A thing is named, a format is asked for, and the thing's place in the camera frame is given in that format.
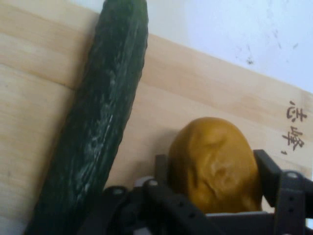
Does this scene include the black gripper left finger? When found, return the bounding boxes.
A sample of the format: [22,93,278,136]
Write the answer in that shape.
[80,153,211,235]

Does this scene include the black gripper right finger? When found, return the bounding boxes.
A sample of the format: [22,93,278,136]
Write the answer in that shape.
[252,148,313,235]

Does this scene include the brown potato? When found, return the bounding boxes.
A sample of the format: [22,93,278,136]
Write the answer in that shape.
[167,117,263,214]

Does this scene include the dark green cucumber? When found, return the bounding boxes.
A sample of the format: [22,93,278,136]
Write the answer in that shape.
[23,0,150,235]

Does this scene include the wooden cutting board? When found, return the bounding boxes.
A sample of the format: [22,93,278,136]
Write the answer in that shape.
[0,1,313,235]

